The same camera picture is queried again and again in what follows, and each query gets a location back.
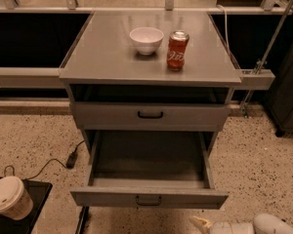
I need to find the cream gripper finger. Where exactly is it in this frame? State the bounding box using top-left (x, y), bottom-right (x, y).
top-left (189, 216), bottom-right (212, 234)

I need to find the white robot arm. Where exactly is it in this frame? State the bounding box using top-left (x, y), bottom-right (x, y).
top-left (189, 214), bottom-right (293, 234)

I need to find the grey open lower drawer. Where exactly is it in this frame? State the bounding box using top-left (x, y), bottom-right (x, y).
top-left (70, 131), bottom-right (229, 210)

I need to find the grey top drawer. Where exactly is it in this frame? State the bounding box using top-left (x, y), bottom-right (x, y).
top-left (70, 102), bottom-right (230, 132)

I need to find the grey drawer cabinet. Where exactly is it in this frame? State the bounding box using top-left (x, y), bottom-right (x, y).
top-left (61, 10), bottom-right (241, 151)

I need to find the dark cabinet at right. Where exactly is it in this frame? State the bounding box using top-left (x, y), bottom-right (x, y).
top-left (265, 42), bottom-right (293, 137)

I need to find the red soda can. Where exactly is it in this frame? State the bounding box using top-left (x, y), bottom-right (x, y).
top-left (166, 30), bottom-right (189, 71)

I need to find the white ceramic bowl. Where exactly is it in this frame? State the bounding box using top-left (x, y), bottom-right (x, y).
top-left (129, 27), bottom-right (164, 56)

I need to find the paper coffee cup with lid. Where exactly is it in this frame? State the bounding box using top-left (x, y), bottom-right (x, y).
top-left (0, 176), bottom-right (33, 220)

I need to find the black side table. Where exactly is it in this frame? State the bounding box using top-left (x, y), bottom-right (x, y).
top-left (0, 179), bottom-right (53, 234)

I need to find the metal diagonal rod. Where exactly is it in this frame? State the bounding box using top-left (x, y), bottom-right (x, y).
top-left (244, 0), bottom-right (293, 75)

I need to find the black power adapter with cable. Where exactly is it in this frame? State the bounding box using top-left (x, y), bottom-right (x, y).
top-left (3, 139), bottom-right (86, 181)

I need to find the white cable on wall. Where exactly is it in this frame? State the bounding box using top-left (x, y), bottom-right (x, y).
top-left (216, 4), bottom-right (231, 56)

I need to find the grey horizontal rail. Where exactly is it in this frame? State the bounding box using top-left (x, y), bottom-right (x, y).
top-left (0, 67), bottom-right (274, 91)

